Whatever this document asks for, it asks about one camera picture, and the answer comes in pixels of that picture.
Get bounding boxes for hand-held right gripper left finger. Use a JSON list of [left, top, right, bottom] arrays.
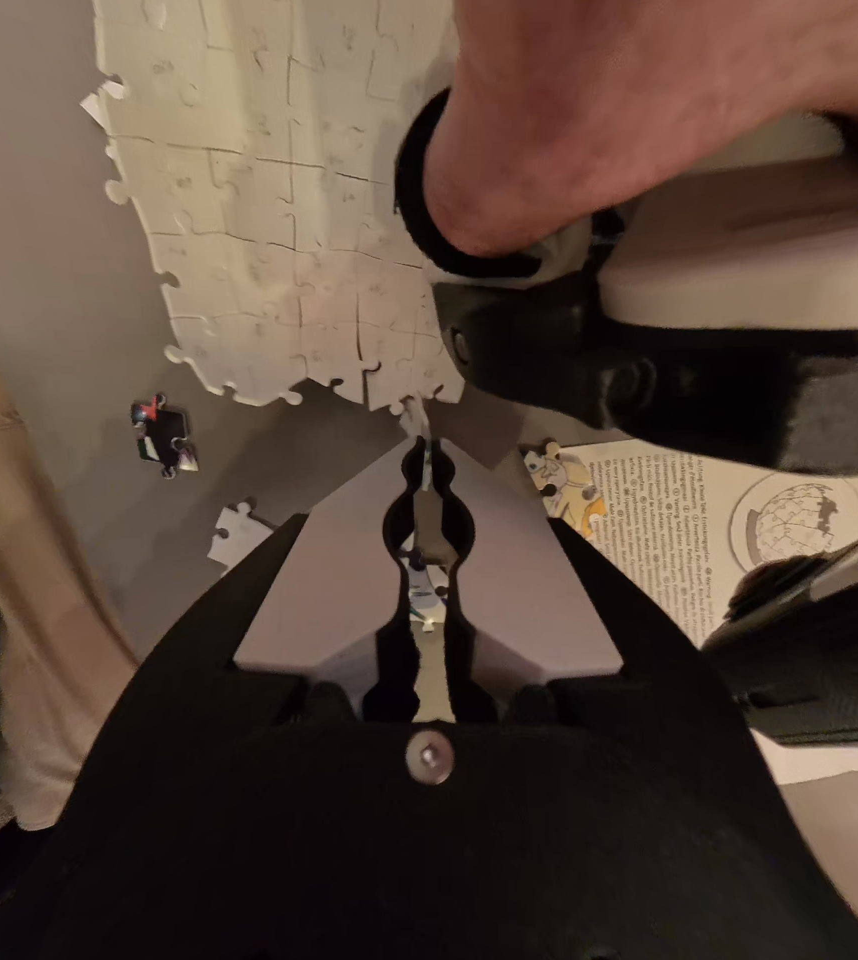
[[232, 437, 430, 723]]

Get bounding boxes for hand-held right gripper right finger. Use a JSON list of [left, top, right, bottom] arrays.
[[429, 438, 625, 723]]

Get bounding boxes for partly built puzzle ball shell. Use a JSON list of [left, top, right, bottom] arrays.
[[80, 0, 467, 412]]

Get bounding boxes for yellow cream joined puzzle pieces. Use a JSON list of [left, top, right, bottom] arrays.
[[522, 441, 610, 541]]

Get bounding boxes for puzzle instruction leaflet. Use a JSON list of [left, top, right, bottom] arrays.
[[549, 438, 858, 785]]

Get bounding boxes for black red puzzle piece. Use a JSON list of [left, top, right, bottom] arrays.
[[131, 393, 201, 480]]

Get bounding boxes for person's left hand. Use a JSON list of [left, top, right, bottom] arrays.
[[423, 0, 858, 258]]

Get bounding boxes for person's beige trousers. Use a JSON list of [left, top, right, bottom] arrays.
[[0, 270, 137, 834]]

